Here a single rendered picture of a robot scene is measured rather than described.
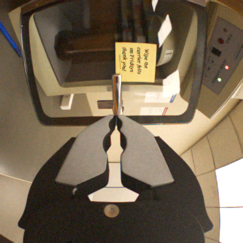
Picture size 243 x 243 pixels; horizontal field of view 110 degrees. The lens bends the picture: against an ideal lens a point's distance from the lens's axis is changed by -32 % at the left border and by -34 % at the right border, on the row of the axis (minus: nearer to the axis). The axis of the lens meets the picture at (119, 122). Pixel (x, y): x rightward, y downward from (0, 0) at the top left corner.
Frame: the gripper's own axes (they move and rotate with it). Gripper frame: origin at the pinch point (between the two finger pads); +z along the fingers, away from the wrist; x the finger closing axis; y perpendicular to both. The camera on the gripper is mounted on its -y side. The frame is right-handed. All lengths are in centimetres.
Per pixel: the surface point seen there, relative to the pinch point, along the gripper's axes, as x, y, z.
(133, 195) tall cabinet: 29, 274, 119
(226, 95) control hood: 29.2, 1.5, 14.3
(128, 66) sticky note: 2.1, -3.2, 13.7
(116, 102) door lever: -0.1, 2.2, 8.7
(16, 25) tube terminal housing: -24.8, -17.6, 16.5
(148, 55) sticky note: 5.9, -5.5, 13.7
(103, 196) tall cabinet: -41, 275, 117
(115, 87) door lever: -0.2, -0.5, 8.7
